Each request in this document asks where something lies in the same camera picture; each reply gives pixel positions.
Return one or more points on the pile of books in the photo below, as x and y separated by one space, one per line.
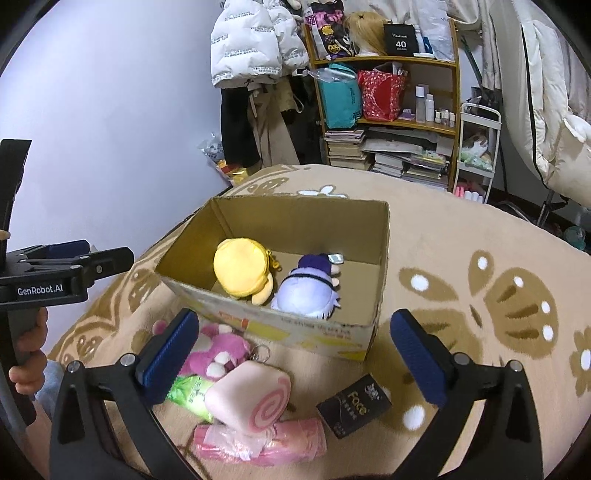
346 152

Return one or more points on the plastic bag of toys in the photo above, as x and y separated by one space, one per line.
217 152

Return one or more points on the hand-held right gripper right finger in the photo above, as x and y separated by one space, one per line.
418 360

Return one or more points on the white trolley cart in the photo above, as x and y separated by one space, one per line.
482 109

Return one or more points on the pink bear plush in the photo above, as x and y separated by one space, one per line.
221 353

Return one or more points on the white plastic bag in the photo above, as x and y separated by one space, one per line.
438 39

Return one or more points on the beige hanging garment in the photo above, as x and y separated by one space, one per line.
272 138

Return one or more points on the blonde wig head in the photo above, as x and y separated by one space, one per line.
364 30

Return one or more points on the wooden shelf unit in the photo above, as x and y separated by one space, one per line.
406 61

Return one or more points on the red patterned bag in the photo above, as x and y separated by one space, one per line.
381 99

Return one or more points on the black gift box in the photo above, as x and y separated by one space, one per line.
400 41

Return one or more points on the row of small bottles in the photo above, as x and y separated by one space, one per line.
445 117

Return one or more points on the clear plastic bag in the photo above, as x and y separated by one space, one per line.
330 76

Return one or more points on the pink swirl roll plush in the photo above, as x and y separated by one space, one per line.
244 392

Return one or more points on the clear tall bottle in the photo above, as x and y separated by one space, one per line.
420 104

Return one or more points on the small purple box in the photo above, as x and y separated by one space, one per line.
408 115

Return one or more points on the row of pastel tubes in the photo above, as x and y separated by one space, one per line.
468 194

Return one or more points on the calico cat plush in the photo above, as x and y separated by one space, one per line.
475 143

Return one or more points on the white quilted coat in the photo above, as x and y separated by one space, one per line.
554 69

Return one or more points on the printed purple bag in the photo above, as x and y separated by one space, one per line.
330 27

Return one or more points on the yellow plush toy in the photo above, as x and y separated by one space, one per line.
240 267

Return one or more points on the black hanging garment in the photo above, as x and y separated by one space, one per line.
235 124

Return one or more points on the white puffer jacket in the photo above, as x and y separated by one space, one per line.
244 41

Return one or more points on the teal bag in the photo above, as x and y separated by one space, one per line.
339 106

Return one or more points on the pale green packets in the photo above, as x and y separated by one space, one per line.
475 160

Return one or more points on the green tissue packet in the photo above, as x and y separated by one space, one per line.
189 392

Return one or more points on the pink plastic packet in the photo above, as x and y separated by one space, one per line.
295 438

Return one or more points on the person's left hand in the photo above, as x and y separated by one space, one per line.
34 334

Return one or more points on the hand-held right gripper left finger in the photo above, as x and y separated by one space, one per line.
171 355

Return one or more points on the cardboard box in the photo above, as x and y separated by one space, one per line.
295 221

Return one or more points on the purple plush doll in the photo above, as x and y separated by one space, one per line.
304 290

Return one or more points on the cream hanging garment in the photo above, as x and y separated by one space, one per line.
471 37

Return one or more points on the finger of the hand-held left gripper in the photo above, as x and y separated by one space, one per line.
111 261
60 251

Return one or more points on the beige patterned rug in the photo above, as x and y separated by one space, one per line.
438 258

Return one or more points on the white bottle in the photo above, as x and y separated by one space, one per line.
430 110

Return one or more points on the small black box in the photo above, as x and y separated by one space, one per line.
351 408

